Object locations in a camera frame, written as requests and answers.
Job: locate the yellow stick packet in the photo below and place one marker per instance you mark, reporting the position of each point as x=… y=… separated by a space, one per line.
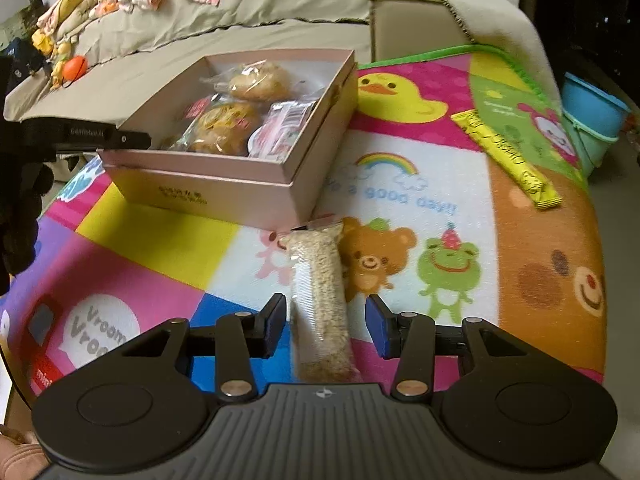
x=505 y=157

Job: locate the pink cloth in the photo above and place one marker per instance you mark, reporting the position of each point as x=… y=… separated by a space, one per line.
x=22 y=457

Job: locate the dark cabinet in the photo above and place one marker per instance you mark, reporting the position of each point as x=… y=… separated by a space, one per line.
x=585 y=15

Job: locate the pale round pastry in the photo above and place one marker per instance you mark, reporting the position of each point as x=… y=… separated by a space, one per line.
x=260 y=80

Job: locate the blue plastic bucket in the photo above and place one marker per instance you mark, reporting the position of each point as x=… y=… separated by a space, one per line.
x=592 y=102

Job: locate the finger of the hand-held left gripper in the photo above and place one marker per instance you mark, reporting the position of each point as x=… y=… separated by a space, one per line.
x=130 y=140

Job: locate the pink cardboard gift box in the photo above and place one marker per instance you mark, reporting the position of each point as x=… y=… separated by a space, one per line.
x=210 y=192

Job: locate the white cup with pink lid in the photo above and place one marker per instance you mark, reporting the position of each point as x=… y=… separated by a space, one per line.
x=270 y=142

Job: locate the dark blue bag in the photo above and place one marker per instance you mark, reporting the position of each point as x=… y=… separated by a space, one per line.
x=27 y=57

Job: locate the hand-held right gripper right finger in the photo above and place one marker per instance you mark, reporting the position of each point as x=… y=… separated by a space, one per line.
x=375 y=326

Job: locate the small yellow plush toy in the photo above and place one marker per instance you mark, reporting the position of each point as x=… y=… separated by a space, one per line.
x=59 y=65

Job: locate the colourful cartoon play mat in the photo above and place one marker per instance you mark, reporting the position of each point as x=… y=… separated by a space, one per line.
x=450 y=220

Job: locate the orange toy ball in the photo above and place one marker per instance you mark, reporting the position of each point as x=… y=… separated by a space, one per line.
x=76 y=68

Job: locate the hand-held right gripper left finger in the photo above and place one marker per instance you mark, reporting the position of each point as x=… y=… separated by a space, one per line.
x=274 y=323

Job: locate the golden wrapped round pastry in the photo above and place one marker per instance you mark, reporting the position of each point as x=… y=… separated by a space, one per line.
x=225 y=125

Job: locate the pink snack packet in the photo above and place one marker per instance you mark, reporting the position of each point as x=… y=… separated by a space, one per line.
x=290 y=117

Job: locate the clear-wrapped oat bar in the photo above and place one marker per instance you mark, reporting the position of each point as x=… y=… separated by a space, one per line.
x=320 y=310

